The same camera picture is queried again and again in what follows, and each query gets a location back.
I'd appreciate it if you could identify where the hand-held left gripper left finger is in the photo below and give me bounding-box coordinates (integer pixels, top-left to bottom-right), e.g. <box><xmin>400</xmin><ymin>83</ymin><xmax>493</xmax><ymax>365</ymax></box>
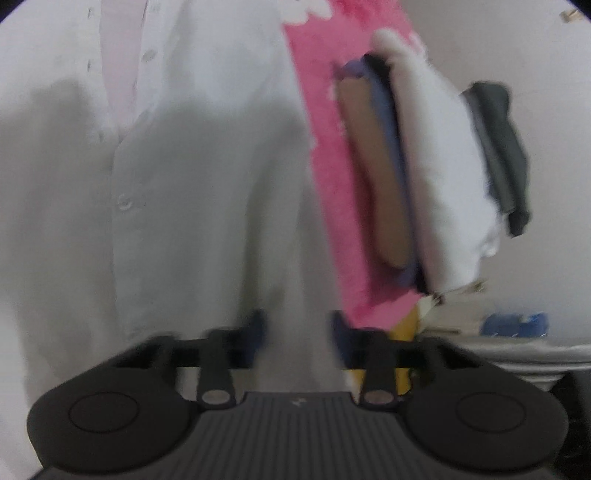
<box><xmin>115</xmin><ymin>310</ymin><xmax>269</xmax><ymax>410</ymax></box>

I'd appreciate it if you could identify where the folded dark grey garment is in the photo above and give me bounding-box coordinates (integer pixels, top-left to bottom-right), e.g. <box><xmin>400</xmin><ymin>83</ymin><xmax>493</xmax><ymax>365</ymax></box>
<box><xmin>462</xmin><ymin>81</ymin><xmax>532</xmax><ymax>238</ymax></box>

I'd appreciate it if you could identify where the white button shirt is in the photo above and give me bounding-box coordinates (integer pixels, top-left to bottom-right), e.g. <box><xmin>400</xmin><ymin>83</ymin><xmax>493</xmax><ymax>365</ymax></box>
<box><xmin>0</xmin><ymin>0</ymin><xmax>356</xmax><ymax>467</ymax></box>

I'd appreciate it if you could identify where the yellow object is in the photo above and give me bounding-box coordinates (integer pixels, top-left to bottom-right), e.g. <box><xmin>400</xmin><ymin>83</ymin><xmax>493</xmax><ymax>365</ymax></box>
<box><xmin>346</xmin><ymin>305</ymin><xmax>422</xmax><ymax>396</ymax></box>

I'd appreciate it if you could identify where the stack of folded clothes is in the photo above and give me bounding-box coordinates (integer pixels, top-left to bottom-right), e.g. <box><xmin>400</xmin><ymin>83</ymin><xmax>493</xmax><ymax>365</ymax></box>
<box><xmin>372</xmin><ymin>28</ymin><xmax>502</xmax><ymax>294</ymax></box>

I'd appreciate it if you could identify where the folded brown garment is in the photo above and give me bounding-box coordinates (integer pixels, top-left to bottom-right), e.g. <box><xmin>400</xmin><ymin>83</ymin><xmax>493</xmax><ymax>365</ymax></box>
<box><xmin>336</xmin><ymin>76</ymin><xmax>411</xmax><ymax>271</ymax></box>

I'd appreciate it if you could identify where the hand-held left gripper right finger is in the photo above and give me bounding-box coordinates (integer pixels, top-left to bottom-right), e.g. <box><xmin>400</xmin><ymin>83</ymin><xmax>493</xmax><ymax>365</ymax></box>
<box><xmin>330</xmin><ymin>311</ymin><xmax>482</xmax><ymax>410</ymax></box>

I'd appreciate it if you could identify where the blue cloth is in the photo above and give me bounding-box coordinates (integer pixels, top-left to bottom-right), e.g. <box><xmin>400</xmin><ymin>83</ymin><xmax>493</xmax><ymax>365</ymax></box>
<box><xmin>480</xmin><ymin>312</ymin><xmax>550</xmax><ymax>337</ymax></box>

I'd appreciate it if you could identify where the pink printed blanket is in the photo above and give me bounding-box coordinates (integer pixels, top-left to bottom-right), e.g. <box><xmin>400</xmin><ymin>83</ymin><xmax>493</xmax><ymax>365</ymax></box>
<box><xmin>281</xmin><ymin>0</ymin><xmax>428</xmax><ymax>331</ymax></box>

